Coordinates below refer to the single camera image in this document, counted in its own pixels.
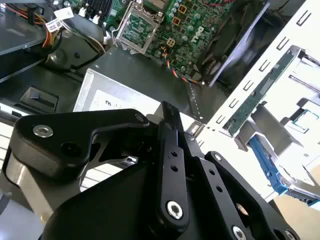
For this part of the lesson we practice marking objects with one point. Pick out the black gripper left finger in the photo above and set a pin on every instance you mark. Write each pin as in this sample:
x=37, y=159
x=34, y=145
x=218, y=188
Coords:
x=75, y=120

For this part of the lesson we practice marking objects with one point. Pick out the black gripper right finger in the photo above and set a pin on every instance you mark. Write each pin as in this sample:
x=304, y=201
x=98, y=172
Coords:
x=216, y=180

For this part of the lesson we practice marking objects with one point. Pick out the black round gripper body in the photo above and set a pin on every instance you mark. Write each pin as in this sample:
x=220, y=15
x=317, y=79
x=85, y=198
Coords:
x=112, y=212

